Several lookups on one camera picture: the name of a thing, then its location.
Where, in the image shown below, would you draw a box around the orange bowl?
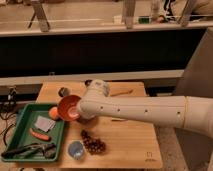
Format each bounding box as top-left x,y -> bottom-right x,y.
57,95 -> 80,121

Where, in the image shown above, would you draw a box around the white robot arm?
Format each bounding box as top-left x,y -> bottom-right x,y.
77,80 -> 213,138

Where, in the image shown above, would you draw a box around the green plastic tray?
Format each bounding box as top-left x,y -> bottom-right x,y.
1,103 -> 65,162

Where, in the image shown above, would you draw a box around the small metal cup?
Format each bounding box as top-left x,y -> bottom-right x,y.
84,80 -> 92,87

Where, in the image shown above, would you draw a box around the wooden spoon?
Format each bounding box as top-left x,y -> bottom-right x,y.
110,89 -> 133,97

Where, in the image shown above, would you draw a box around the purple bowl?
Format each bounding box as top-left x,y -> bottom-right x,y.
77,117 -> 98,125

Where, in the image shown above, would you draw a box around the orange fruit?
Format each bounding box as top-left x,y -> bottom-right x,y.
49,106 -> 60,120

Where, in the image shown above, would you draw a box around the bunch of dark grapes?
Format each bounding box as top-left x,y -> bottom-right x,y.
81,130 -> 106,155

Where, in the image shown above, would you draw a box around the wooden table board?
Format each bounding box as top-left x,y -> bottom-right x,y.
15,82 -> 163,170

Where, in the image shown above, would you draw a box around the small blue cup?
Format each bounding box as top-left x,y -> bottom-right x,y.
68,141 -> 84,160

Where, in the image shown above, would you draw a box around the white folded cloth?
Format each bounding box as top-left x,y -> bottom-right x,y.
34,116 -> 56,132

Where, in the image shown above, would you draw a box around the orange carrot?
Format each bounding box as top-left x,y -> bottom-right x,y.
29,128 -> 51,141

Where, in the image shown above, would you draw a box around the black handled tool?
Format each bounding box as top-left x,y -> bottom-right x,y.
1,143 -> 56,159

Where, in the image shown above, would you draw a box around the black cables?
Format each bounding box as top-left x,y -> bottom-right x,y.
0,85 -> 19,148

